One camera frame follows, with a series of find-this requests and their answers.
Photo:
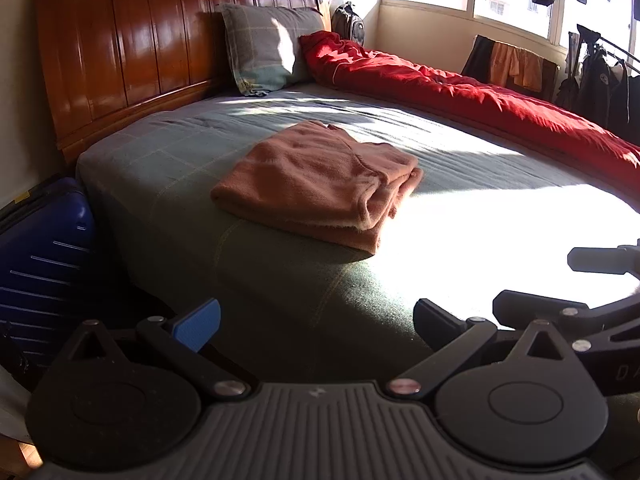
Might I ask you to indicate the wooden headboard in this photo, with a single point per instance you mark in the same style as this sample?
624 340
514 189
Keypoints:
125 45

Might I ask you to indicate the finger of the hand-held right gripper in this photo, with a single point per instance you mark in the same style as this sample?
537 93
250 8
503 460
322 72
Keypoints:
540 305
600 260

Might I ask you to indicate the grey pillow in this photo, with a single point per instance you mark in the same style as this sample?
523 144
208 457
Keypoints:
265 45

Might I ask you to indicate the black jacket with badge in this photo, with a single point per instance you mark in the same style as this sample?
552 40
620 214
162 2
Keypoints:
587 90

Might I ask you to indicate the metal clothes rack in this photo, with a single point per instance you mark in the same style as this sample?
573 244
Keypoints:
622 52

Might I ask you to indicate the blue suitcase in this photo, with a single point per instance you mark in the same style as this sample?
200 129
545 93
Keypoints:
40 260

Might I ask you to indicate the black backpack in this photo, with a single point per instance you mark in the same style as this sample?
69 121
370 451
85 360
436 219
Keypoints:
349 25

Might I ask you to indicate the orange knit sweater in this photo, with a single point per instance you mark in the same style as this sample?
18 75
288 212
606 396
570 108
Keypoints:
310 180

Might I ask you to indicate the bed with grey-green sheet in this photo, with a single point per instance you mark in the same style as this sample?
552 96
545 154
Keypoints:
200 170

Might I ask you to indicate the red duvet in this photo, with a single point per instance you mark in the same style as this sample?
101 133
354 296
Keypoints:
475 100

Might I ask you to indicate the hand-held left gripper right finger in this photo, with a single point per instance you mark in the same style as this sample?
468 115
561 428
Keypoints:
435 325

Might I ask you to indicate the orange draped garment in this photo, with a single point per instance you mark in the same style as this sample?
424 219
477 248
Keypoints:
515 67

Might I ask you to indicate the dark draped garment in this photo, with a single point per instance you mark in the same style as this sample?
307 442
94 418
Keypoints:
477 60

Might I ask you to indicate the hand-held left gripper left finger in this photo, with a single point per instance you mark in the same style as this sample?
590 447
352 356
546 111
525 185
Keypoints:
197 325

